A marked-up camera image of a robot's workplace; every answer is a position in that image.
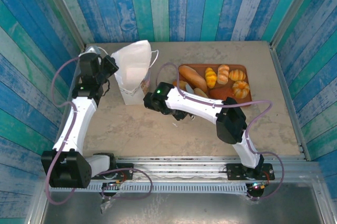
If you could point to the white printed paper bag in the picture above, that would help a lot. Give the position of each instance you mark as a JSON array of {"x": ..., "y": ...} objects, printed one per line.
[{"x": 134, "y": 58}]

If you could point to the small tan bread roll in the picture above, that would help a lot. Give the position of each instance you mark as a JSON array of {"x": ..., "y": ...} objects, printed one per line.
[
  {"x": 181, "y": 85},
  {"x": 201, "y": 92}
]

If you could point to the metal tongs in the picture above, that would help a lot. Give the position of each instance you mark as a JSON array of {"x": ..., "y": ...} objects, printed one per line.
[{"x": 189, "y": 88}]

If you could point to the long tan baguette bread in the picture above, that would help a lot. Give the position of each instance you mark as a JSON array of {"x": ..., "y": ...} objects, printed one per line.
[{"x": 193, "y": 77}]

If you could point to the dark brown bread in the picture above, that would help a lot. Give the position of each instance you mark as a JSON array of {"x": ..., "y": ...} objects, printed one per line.
[{"x": 221, "y": 94}]

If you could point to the small orange shell bread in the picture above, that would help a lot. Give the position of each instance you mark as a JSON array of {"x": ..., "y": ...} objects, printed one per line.
[{"x": 237, "y": 75}]

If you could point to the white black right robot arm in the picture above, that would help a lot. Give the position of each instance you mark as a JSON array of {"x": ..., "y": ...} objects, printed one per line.
[{"x": 194, "y": 104}]

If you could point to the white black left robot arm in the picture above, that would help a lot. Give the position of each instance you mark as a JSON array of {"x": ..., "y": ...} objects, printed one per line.
[{"x": 76, "y": 124}]

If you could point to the small white scrap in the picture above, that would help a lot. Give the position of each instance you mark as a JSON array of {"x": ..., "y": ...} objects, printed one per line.
[{"x": 174, "y": 124}]

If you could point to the brown rectangular tray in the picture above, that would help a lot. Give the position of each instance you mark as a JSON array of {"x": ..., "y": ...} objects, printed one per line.
[{"x": 202, "y": 69}]

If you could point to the steel sheet panel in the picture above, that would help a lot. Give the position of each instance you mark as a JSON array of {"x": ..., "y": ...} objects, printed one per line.
[{"x": 184, "y": 208}]

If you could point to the aluminium table side rail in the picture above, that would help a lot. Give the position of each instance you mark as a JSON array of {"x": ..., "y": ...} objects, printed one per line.
[
  {"x": 285, "y": 89},
  {"x": 67, "y": 108}
]

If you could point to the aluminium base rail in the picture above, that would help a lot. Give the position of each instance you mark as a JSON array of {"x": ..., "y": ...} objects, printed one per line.
[{"x": 179, "y": 167}]

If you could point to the aluminium corner post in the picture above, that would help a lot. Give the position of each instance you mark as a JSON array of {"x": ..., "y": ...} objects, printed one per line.
[
  {"x": 60, "y": 5},
  {"x": 292, "y": 8}
]

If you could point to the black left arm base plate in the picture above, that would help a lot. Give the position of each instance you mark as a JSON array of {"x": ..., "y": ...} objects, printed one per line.
[{"x": 126, "y": 168}]

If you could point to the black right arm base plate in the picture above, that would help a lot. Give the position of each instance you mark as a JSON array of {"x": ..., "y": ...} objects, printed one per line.
[{"x": 234, "y": 171}]

